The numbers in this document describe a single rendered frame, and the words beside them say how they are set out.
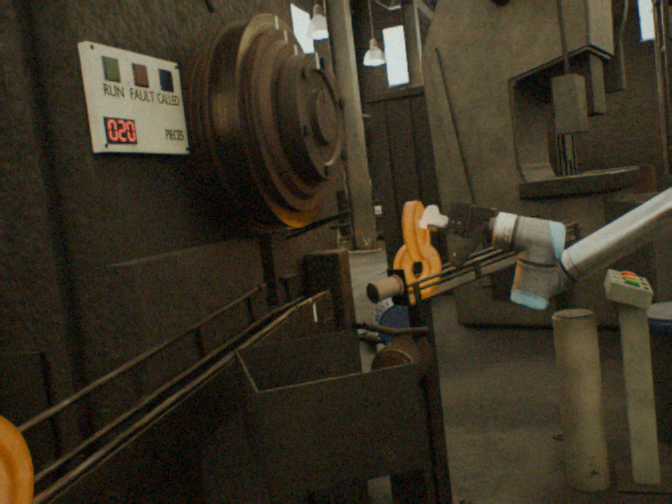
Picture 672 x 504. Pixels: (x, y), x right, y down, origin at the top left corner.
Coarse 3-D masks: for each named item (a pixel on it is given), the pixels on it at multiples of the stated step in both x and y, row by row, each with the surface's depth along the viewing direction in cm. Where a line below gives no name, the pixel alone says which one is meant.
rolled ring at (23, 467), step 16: (0, 416) 73; (0, 432) 73; (16, 432) 75; (0, 448) 73; (16, 448) 75; (0, 464) 74; (16, 464) 74; (32, 464) 77; (0, 480) 74; (16, 480) 74; (32, 480) 76; (0, 496) 74; (16, 496) 74; (32, 496) 76
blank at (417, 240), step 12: (408, 204) 169; (420, 204) 172; (408, 216) 165; (420, 216) 170; (408, 228) 164; (420, 228) 174; (408, 240) 165; (420, 240) 168; (408, 252) 167; (420, 252) 166
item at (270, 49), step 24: (264, 48) 134; (288, 48) 141; (264, 72) 132; (264, 96) 130; (264, 120) 130; (264, 144) 131; (264, 168) 132; (288, 168) 136; (288, 192) 140; (312, 192) 147
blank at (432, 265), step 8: (400, 248) 187; (432, 248) 190; (400, 256) 185; (408, 256) 185; (432, 256) 190; (400, 264) 184; (408, 264) 185; (424, 264) 191; (432, 264) 190; (440, 264) 192; (408, 272) 185; (424, 272) 191; (432, 272) 190; (408, 280) 185; (416, 280) 187; (432, 280) 190; (432, 288) 190
